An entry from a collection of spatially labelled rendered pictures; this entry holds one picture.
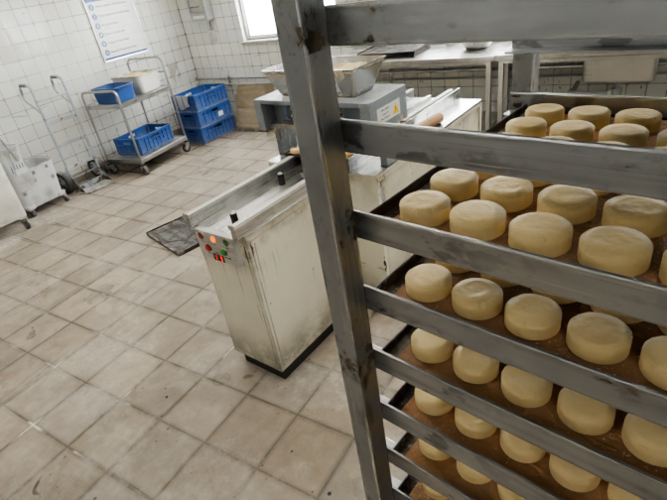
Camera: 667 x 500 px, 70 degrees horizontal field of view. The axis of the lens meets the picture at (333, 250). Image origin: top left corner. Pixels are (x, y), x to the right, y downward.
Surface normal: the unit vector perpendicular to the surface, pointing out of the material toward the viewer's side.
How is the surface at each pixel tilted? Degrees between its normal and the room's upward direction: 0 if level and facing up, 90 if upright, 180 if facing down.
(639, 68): 91
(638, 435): 0
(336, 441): 0
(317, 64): 90
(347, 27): 90
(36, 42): 90
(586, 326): 0
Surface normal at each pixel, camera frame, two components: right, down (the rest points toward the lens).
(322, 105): 0.74, 0.24
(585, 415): -0.15, -0.85
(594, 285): -0.65, 0.47
